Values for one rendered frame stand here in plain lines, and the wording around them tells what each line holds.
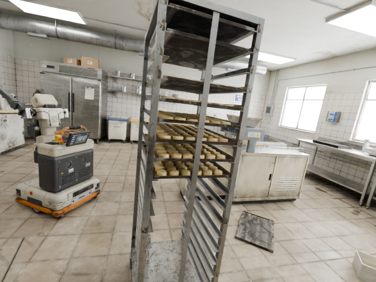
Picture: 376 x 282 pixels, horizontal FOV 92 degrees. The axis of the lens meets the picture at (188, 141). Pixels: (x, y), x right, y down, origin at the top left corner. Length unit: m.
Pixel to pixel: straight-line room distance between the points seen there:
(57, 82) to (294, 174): 5.66
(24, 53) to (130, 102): 3.04
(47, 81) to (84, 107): 1.00
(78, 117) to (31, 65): 2.14
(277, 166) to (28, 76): 6.76
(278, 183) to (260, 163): 0.52
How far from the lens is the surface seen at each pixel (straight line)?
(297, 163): 3.39
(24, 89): 7.21
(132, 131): 5.83
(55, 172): 2.42
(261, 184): 3.06
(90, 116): 5.68
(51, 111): 2.69
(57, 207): 2.50
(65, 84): 5.82
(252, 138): 2.69
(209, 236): 1.33
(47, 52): 7.02
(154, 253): 1.82
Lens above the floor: 1.40
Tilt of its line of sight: 11 degrees down
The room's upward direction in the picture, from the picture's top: 7 degrees clockwise
